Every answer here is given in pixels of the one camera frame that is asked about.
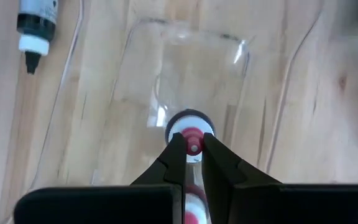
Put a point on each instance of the clear plastic bin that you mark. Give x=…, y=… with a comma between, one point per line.
x=197, y=77

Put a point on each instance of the red ink bottle white cap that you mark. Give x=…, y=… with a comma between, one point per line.
x=185, y=124

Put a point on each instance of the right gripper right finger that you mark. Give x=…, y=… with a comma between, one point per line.
x=219, y=168

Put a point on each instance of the black ink bottle white cap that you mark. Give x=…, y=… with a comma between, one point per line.
x=37, y=28

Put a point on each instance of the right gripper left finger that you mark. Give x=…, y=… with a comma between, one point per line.
x=172, y=168

